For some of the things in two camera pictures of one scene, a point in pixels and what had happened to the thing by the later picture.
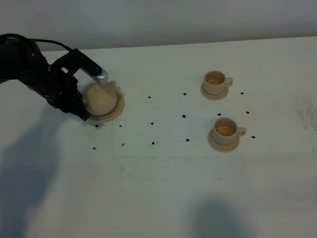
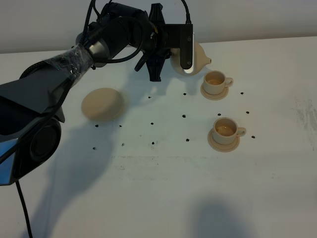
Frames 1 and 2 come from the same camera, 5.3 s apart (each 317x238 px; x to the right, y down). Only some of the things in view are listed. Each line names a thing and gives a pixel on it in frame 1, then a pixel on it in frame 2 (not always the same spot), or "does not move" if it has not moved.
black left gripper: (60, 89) to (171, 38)
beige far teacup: (215, 82) does not move
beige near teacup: (226, 131) does not move
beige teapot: (101, 98) to (200, 60)
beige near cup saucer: (224, 148) does not move
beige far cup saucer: (214, 97) does not move
